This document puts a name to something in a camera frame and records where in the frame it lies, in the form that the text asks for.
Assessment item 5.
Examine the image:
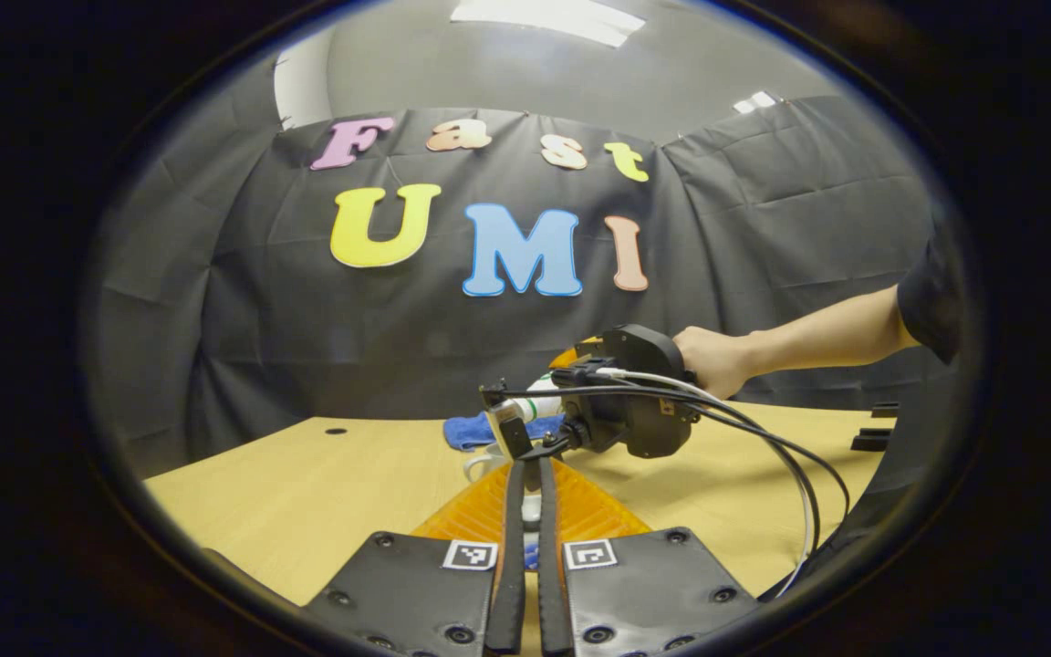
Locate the black cable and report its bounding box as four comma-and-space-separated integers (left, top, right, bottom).
671, 401, 823, 558
498, 383, 853, 539

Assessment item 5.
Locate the white teacup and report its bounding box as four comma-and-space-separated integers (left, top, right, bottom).
463, 445, 513, 485

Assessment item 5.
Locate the black shirt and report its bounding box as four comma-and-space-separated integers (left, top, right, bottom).
897, 205, 978, 366

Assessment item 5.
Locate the white water bottle green label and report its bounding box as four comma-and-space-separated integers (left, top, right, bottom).
500, 370, 574, 422

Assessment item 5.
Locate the ceiling light panel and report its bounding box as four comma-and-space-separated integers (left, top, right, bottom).
450, 0, 648, 49

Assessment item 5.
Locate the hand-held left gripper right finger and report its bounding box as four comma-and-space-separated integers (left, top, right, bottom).
536, 456, 761, 657

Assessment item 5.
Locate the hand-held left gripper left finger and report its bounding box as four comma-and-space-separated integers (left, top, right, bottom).
302, 459, 527, 657

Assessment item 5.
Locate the white cable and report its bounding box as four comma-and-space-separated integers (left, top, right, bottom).
597, 367, 814, 599

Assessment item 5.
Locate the black backdrop cloth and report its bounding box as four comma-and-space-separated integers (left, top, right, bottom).
88, 96, 955, 475

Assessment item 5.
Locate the blue towel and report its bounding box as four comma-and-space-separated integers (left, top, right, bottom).
443, 412, 572, 453

